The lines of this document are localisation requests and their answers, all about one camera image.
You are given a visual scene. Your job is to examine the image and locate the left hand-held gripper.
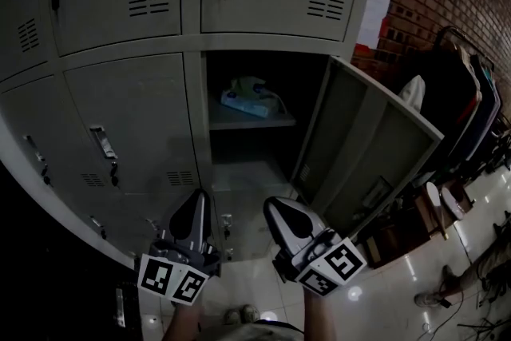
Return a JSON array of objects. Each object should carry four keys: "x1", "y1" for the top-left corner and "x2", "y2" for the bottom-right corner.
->
[{"x1": 137, "y1": 189, "x2": 221, "y2": 307}]

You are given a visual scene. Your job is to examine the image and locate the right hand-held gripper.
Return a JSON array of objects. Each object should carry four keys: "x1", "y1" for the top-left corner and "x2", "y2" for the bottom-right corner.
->
[{"x1": 263, "y1": 197, "x2": 367, "y2": 297}]

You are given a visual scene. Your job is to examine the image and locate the grey metal locker cabinet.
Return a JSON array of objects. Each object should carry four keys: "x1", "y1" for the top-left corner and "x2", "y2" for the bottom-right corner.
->
[{"x1": 0, "y1": 0, "x2": 446, "y2": 267}]

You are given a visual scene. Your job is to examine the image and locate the blue white tissue pack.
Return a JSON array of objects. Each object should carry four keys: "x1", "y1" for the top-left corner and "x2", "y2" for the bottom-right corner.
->
[{"x1": 220, "y1": 75, "x2": 287, "y2": 119}]

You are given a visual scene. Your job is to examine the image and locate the person's left forearm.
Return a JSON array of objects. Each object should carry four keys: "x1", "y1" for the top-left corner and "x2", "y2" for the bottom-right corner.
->
[{"x1": 161, "y1": 301, "x2": 205, "y2": 341}]

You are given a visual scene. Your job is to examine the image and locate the person's right forearm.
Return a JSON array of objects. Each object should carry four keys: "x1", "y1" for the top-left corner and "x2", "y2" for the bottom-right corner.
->
[{"x1": 301, "y1": 286, "x2": 340, "y2": 341}]

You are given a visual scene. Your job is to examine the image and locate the person's right shoe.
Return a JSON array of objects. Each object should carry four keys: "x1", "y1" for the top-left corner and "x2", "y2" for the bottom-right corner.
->
[{"x1": 240, "y1": 303, "x2": 261, "y2": 323}]

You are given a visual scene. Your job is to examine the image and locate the person's shoe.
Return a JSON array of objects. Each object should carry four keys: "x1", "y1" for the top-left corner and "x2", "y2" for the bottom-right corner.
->
[
  {"x1": 224, "y1": 307, "x2": 243, "y2": 327},
  {"x1": 240, "y1": 303, "x2": 261, "y2": 323}
]

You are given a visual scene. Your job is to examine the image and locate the person's left shoe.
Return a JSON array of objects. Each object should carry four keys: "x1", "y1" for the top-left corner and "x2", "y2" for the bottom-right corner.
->
[{"x1": 224, "y1": 307, "x2": 243, "y2": 327}]

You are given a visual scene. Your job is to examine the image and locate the dark wooden low rack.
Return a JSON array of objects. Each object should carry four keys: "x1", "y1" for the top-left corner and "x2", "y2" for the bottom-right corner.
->
[{"x1": 358, "y1": 177, "x2": 476, "y2": 271}]

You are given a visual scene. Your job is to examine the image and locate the grey metal locker door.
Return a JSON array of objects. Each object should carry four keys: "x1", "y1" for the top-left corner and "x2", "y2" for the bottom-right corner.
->
[{"x1": 290, "y1": 54, "x2": 446, "y2": 243}]

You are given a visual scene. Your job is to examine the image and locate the person's light shirt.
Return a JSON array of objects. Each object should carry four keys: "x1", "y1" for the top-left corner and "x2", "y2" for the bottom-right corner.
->
[{"x1": 191, "y1": 318, "x2": 307, "y2": 341}]

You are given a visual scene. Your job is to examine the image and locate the white slipper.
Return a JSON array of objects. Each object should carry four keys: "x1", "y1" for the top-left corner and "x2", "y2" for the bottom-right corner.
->
[
  {"x1": 425, "y1": 181, "x2": 442, "y2": 215},
  {"x1": 440, "y1": 186, "x2": 466, "y2": 221}
]

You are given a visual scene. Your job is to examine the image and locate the cream coat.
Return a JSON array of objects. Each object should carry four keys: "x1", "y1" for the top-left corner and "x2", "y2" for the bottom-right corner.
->
[{"x1": 398, "y1": 74, "x2": 426, "y2": 116}]

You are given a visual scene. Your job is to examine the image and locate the row of hanging garments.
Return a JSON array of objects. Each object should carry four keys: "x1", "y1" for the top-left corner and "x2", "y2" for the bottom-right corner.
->
[{"x1": 418, "y1": 39, "x2": 504, "y2": 176}]

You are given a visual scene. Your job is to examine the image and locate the black tripod stand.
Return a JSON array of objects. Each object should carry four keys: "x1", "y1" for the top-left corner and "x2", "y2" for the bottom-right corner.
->
[{"x1": 457, "y1": 314, "x2": 511, "y2": 341}]

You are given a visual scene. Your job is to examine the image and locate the metal bar handle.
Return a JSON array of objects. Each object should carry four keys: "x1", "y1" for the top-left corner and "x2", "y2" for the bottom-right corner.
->
[{"x1": 115, "y1": 287, "x2": 126, "y2": 328}]

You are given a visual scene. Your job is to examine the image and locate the set of chrome door handles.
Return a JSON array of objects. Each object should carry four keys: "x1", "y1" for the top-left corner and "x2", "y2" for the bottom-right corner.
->
[{"x1": 22, "y1": 0, "x2": 245, "y2": 231}]

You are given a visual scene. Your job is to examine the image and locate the black floor cable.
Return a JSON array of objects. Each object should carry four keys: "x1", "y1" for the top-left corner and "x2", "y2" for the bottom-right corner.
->
[{"x1": 421, "y1": 291, "x2": 468, "y2": 337}]

